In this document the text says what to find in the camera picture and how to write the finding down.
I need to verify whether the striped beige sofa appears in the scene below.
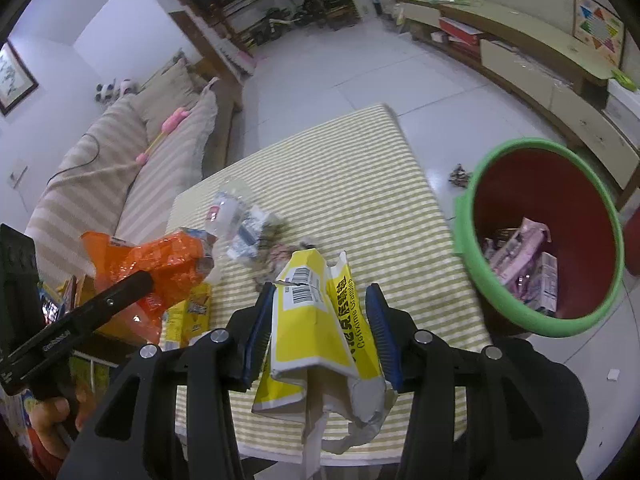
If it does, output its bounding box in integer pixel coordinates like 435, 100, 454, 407
25, 60, 236, 287

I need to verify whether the orange snack bag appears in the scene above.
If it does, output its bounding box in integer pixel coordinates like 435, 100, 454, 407
81, 228, 216, 344

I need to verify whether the framed wall picture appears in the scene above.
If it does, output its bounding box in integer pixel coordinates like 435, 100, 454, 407
0, 40, 39, 116

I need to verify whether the small crumpled newspaper ball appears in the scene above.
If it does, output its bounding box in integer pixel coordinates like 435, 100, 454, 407
253, 240, 316, 292

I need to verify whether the white blue carton box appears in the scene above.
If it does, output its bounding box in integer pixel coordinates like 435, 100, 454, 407
523, 252, 558, 318

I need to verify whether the clear plastic water bottle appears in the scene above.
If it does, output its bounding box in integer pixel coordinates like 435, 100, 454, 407
205, 178, 253, 250

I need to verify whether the pink toy wand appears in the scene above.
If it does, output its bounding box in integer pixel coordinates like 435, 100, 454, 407
136, 107, 190, 166

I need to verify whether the yellow paper box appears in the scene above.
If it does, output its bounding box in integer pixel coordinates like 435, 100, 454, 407
252, 248, 396, 426

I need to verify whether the person's left hand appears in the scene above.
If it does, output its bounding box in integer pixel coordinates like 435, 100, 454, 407
29, 382, 96, 460

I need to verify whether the chinese checkers board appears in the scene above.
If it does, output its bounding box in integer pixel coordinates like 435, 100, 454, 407
573, 0, 626, 68

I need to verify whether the green checkered tablecloth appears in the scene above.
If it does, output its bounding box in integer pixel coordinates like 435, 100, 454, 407
159, 103, 494, 461

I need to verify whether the silver blue snack wrapper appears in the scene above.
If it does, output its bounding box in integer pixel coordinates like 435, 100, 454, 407
227, 205, 284, 269

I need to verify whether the yellow drink carton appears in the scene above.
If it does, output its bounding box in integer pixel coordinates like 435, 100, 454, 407
160, 283, 212, 351

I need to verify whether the pink carton in bin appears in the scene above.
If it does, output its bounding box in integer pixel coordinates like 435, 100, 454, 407
488, 218, 551, 286

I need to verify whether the long tv cabinet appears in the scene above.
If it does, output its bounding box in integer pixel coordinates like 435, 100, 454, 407
399, 0, 639, 208

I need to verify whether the green red trash bin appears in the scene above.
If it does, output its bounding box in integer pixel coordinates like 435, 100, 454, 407
454, 138, 625, 338

